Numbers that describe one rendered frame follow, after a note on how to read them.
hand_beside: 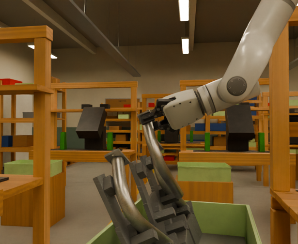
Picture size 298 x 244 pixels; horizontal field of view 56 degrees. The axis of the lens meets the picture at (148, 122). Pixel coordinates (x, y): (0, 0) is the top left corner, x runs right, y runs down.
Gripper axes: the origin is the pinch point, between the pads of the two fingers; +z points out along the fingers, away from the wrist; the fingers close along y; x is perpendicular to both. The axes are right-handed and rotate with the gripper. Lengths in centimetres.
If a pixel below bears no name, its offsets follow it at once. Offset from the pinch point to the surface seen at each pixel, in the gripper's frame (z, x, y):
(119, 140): 278, -733, -655
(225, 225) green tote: -8, 12, -50
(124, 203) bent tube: 7.9, 27.6, 5.7
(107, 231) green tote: 21.6, 20.7, -13.4
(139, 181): 7.8, 14.0, -6.3
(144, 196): 8.0, 17.0, -9.0
